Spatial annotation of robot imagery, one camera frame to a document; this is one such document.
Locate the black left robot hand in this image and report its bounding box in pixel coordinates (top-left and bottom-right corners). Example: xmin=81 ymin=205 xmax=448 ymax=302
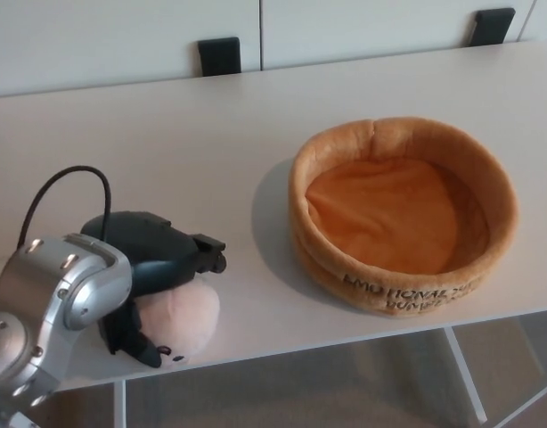
xmin=79 ymin=210 xmax=228 ymax=369

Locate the pink plush dumpling toy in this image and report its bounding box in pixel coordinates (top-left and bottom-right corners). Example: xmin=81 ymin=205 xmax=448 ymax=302
xmin=134 ymin=278 xmax=222 ymax=369

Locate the orange round plush plate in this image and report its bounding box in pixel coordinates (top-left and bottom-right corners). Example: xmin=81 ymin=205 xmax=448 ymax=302
xmin=287 ymin=116 xmax=516 ymax=318

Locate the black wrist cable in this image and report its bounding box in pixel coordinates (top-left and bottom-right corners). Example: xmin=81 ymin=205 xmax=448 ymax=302
xmin=17 ymin=165 xmax=113 ymax=249

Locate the white table leg frame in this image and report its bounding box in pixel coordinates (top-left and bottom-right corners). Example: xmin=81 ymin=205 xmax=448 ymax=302
xmin=443 ymin=327 xmax=547 ymax=428
xmin=113 ymin=378 xmax=128 ymax=428

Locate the left black wall bracket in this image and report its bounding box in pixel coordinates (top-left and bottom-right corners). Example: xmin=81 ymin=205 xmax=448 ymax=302
xmin=197 ymin=37 xmax=243 ymax=77

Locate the black wall bracket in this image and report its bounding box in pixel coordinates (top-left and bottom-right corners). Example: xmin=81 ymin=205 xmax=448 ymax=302
xmin=471 ymin=8 xmax=517 ymax=46
xmin=197 ymin=37 xmax=243 ymax=77

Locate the right black wall bracket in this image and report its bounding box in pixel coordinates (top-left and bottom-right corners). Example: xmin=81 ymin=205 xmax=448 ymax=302
xmin=471 ymin=8 xmax=517 ymax=46

